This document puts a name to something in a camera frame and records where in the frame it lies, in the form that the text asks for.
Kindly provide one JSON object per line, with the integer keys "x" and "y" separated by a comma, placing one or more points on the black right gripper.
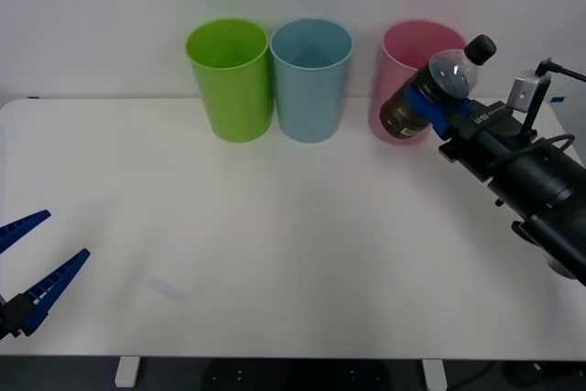
{"x": 485, "y": 139}

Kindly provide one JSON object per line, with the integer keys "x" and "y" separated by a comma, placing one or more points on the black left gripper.
{"x": 4, "y": 318}

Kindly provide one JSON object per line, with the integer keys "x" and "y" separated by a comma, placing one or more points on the dark plastic bottle black cap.
{"x": 451, "y": 75}

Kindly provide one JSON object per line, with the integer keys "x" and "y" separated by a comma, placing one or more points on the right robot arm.
{"x": 545, "y": 189}

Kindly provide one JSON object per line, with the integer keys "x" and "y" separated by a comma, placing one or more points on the pink plastic bin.
{"x": 403, "y": 50}

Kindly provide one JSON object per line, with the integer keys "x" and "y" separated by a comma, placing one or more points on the pale blue plastic bin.
{"x": 311, "y": 102}

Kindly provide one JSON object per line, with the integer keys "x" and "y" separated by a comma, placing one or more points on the white table leg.
{"x": 434, "y": 373}
{"x": 126, "y": 372}

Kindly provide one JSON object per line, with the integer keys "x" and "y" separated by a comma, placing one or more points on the green plastic bin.
{"x": 233, "y": 98}

